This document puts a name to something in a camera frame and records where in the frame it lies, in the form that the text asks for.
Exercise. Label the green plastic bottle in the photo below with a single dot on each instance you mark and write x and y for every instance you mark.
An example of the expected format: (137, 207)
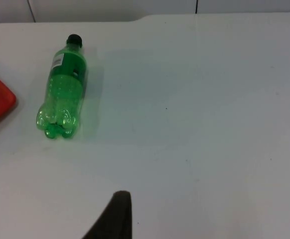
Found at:
(62, 89)

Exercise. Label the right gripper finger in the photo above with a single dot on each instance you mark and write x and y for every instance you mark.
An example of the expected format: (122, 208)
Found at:
(115, 219)

